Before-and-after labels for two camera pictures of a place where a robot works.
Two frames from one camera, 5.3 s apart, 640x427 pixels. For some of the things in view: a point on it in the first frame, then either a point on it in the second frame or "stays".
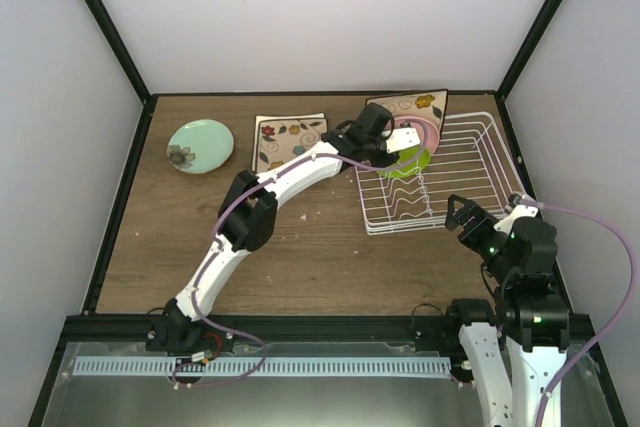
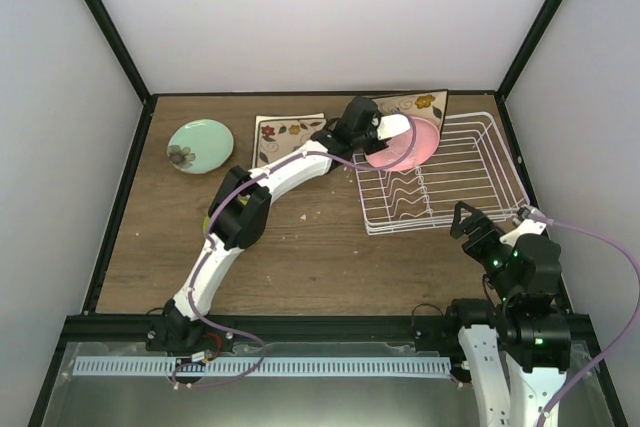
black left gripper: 377,162 → 375,147
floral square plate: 430,105 stays
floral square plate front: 280,138 stays
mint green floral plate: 200,146 stays
